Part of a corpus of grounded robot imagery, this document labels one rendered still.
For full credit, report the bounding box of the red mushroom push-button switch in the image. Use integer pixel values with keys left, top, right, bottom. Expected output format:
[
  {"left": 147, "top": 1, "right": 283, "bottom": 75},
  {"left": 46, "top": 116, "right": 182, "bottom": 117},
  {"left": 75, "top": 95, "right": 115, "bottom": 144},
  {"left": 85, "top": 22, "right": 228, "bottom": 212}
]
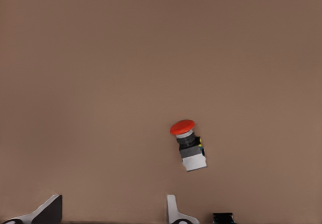
[{"left": 170, "top": 119, "right": 208, "bottom": 172}]

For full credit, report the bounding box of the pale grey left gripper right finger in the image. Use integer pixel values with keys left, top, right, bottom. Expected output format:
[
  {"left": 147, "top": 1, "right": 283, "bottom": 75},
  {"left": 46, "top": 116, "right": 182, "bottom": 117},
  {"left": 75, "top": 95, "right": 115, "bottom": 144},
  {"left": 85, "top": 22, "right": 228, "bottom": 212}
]
[{"left": 166, "top": 194, "right": 200, "bottom": 224}]

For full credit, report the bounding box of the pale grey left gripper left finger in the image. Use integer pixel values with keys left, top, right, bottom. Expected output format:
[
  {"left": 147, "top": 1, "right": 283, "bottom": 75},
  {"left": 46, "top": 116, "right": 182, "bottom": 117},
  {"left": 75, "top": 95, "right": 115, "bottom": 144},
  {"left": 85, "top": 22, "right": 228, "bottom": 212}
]
[{"left": 0, "top": 194, "right": 63, "bottom": 224}]

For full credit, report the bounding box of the black switch block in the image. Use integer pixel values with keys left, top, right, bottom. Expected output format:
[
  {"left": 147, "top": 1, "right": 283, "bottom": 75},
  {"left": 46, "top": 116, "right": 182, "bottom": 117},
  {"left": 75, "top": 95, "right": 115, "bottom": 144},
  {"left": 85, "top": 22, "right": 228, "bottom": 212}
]
[{"left": 212, "top": 212, "right": 237, "bottom": 224}]

